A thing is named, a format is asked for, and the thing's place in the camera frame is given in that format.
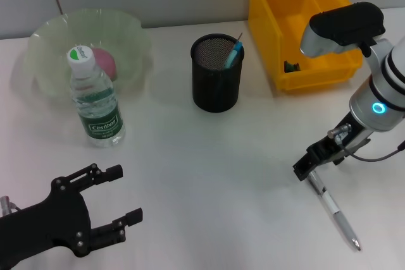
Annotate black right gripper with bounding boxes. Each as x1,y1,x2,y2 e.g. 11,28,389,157
292,111,373,183

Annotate pink peach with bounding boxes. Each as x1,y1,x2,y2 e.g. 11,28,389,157
90,47,118,81

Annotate black mesh pen holder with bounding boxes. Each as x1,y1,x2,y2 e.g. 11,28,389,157
190,33,245,113

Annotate pale green glass fruit bowl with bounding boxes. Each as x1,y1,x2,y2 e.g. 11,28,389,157
24,8,153,99

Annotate clear green-label water bottle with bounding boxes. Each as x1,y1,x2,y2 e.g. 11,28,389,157
66,45,127,149

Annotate blue sheathed scissors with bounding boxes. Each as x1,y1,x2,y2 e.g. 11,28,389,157
223,40,244,71

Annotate right gripper cable with plug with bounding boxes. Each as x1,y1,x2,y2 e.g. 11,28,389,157
327,123,405,163

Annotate yellow plastic bin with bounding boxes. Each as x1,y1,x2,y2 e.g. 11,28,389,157
246,0,364,94

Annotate silver white pen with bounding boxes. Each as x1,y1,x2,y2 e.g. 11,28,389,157
306,170,362,252

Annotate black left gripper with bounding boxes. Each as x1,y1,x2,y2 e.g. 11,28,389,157
0,163,144,270

